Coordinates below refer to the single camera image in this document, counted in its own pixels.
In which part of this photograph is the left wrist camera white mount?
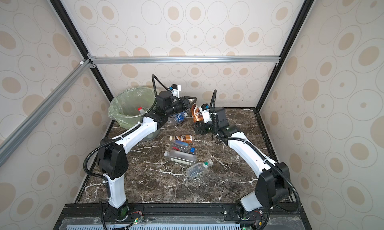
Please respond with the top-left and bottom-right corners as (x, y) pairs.
(169, 84), (182, 99)

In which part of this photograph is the clear crushed bottle blue cap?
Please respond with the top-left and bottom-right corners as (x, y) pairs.
(171, 140), (195, 155)

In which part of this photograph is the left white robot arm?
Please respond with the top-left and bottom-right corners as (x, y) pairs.
(83, 85), (197, 220)

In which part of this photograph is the clear square bottle white cap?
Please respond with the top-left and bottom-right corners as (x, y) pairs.
(164, 150), (198, 166)

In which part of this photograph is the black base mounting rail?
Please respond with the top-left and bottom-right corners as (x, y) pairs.
(54, 203), (311, 230)

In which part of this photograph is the horizontal aluminium rail back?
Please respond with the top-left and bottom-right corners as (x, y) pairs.
(91, 56), (280, 64)

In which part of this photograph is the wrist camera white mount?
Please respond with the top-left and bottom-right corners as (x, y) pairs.
(169, 84), (182, 99)
(199, 104), (212, 123)

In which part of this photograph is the diagonal aluminium rail left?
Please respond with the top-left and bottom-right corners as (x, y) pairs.
(1, 60), (91, 165)

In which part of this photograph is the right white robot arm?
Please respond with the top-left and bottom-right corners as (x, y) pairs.
(191, 92), (302, 219)

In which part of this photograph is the brown nescafe bottle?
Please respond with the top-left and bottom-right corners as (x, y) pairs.
(191, 104), (204, 123)
(169, 135), (194, 144)

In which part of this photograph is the white red-capped milk bottle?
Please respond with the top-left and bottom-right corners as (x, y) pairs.
(138, 107), (147, 115)

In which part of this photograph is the clear small bottle green-white cap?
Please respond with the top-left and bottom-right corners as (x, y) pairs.
(186, 159), (213, 179)

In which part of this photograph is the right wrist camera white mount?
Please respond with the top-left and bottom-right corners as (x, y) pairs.
(199, 104), (212, 123)

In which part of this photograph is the clear bottle blue label white cap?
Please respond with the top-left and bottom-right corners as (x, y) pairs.
(168, 112), (188, 125)

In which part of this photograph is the green-lined mesh waste bin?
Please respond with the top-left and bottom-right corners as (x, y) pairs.
(108, 87), (155, 136)

